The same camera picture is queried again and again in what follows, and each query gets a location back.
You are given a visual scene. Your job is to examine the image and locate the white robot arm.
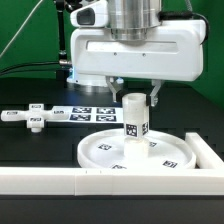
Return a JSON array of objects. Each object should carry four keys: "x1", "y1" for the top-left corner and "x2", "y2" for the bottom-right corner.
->
[{"x1": 68, "y1": 0, "x2": 209, "y2": 105}]

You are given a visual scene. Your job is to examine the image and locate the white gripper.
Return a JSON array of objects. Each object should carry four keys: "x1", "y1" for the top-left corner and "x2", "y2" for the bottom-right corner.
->
[{"x1": 70, "y1": 20, "x2": 205, "y2": 107}]

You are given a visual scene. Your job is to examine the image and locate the white L-shaped border fence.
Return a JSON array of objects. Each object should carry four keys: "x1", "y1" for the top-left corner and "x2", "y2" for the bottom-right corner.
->
[{"x1": 0, "y1": 132, "x2": 224, "y2": 196}]

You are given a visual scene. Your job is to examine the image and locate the white marker sheet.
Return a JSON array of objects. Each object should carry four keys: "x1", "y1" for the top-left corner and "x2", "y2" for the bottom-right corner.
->
[{"x1": 53, "y1": 106, "x2": 123, "y2": 124}]

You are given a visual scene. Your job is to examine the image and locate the white round table top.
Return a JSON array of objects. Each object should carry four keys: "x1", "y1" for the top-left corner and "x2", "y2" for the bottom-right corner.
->
[{"x1": 77, "y1": 128, "x2": 196, "y2": 170}]

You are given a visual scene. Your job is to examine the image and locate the black cables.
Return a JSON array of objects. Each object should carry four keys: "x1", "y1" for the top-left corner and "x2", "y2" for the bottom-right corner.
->
[{"x1": 0, "y1": 61, "x2": 63, "y2": 77}]

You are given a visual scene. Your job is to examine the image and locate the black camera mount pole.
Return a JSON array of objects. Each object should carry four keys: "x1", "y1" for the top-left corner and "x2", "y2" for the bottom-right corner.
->
[{"x1": 53, "y1": 0, "x2": 82, "y2": 81}]

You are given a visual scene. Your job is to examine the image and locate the white cross-shaped table base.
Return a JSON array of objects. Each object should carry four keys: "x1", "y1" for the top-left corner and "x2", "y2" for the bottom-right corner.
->
[{"x1": 1, "y1": 104, "x2": 69, "y2": 133}]

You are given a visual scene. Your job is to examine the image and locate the grey thin cable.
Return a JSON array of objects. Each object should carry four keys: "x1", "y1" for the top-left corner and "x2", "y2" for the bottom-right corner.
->
[{"x1": 0, "y1": 0, "x2": 44, "y2": 58}]

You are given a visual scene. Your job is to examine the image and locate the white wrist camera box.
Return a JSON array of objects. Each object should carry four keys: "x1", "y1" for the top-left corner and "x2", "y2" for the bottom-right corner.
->
[{"x1": 70, "y1": 0, "x2": 109, "y2": 28}]

